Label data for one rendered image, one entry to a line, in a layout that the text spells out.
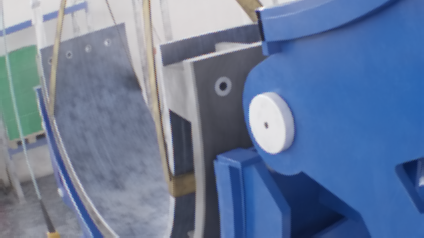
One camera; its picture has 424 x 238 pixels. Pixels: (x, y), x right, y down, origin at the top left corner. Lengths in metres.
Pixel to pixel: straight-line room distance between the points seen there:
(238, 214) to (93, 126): 2.08
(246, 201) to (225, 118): 0.23
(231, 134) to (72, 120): 2.05
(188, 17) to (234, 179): 8.70
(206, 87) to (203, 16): 8.79
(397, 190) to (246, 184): 0.58
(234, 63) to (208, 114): 0.14
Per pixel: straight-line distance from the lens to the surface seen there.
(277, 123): 1.24
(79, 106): 3.54
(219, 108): 1.52
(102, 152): 3.42
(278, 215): 1.41
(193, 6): 10.17
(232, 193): 1.50
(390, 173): 1.05
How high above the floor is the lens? 2.55
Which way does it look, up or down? 12 degrees down
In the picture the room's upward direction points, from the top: 10 degrees counter-clockwise
